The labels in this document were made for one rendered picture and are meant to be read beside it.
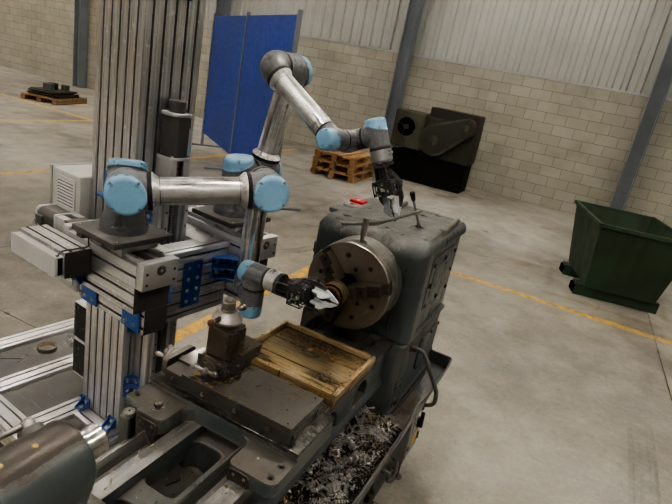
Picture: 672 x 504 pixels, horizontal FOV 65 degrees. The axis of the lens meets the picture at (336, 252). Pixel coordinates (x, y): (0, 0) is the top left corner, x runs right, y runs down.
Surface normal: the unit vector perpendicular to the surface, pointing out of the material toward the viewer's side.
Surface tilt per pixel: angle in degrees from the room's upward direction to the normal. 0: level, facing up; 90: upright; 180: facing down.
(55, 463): 44
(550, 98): 90
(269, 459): 0
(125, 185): 91
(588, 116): 90
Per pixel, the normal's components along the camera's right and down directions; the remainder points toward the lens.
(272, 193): 0.44, 0.36
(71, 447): 0.68, -0.56
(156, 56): 0.81, 0.33
